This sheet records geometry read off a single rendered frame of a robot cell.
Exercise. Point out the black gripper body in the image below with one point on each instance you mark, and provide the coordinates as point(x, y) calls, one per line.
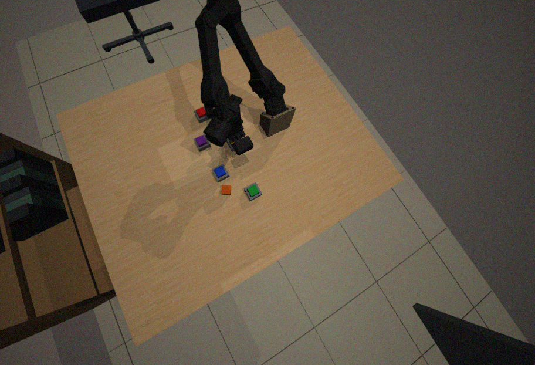
point(241, 145)

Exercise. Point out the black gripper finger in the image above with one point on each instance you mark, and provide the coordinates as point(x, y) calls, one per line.
point(232, 140)

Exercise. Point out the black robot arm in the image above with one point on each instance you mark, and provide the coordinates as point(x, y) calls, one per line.
point(214, 89)

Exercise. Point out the purple button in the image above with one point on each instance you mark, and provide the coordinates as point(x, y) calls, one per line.
point(202, 142)

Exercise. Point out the red button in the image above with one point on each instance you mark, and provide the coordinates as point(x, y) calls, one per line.
point(201, 114)

